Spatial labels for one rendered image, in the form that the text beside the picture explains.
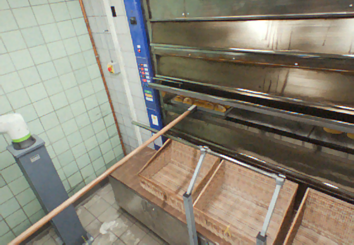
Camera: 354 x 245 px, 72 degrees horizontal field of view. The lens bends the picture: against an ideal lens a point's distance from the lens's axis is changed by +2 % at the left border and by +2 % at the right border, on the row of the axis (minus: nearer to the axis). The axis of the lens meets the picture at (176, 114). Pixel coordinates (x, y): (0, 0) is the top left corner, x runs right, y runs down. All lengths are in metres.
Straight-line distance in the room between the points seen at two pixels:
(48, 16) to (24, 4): 0.19
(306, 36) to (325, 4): 0.15
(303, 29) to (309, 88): 0.31
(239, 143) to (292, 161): 0.37
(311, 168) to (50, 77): 2.27
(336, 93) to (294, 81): 0.21
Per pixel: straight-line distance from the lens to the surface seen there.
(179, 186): 2.18
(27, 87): 2.54
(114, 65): 2.49
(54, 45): 2.59
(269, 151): 1.82
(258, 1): 1.51
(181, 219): 1.97
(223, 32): 1.63
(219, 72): 1.72
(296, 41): 1.45
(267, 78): 1.58
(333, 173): 1.76
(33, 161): 2.14
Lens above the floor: 2.12
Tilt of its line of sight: 28 degrees down
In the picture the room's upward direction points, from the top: 8 degrees counter-clockwise
